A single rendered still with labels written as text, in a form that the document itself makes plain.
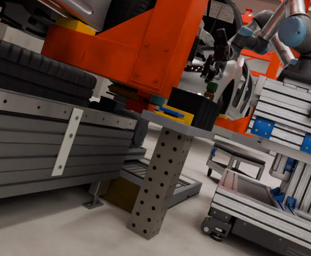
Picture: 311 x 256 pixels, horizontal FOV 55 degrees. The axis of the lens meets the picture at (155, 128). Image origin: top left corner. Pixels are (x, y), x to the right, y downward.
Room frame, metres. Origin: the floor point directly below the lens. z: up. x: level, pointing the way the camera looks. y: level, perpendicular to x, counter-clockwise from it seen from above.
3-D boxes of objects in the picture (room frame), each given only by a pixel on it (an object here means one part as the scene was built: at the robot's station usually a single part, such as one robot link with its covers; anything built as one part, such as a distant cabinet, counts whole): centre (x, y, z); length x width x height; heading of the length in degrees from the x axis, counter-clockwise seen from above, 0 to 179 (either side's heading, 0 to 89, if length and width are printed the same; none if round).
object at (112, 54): (1.44, 0.38, 0.69); 0.52 x 0.17 x 0.35; 67
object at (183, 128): (1.16, -0.10, 0.44); 0.43 x 0.17 x 0.03; 157
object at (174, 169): (1.13, -0.09, 0.21); 0.10 x 0.10 x 0.42; 67
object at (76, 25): (1.51, 0.54, 0.70); 0.14 x 0.14 x 0.05; 67
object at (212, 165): (2.81, -0.81, 0.17); 0.43 x 0.36 x 0.34; 17
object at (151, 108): (1.91, 0.14, 0.48); 0.16 x 0.12 x 0.17; 67
